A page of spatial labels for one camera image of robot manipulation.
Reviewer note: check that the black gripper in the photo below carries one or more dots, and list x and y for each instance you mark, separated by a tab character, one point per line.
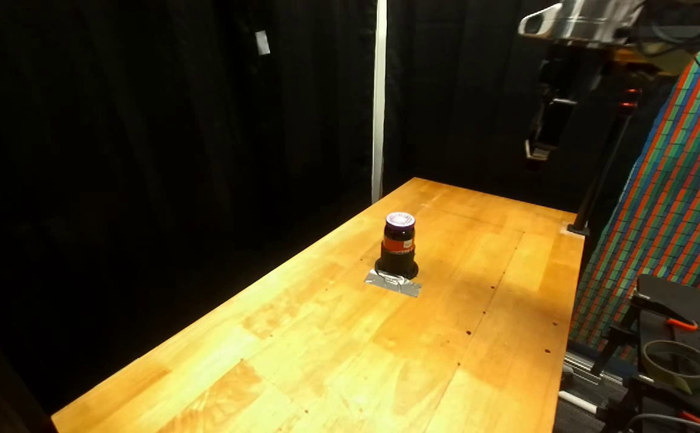
563	121

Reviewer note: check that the dark jar with orange band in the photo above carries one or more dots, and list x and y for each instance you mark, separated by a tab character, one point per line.
400	243

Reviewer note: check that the multicoloured woven cloth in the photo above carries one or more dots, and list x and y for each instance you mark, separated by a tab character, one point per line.
674	208

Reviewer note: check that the white vertical pole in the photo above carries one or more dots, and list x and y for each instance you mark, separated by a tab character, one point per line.
379	99

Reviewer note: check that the gray tape patch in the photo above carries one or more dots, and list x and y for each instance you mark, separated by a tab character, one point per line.
393	281

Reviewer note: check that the black perforated board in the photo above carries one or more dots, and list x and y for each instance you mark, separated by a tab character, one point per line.
687	345

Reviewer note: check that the gray tape roll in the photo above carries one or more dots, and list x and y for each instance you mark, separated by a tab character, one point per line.
676	364

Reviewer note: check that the small white tag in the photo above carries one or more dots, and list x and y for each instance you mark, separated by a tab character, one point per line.
264	41

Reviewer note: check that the black curtain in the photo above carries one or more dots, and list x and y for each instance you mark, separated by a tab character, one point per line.
164	159

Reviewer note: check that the aluminium frame rail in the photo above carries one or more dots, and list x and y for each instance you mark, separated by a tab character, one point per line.
583	375

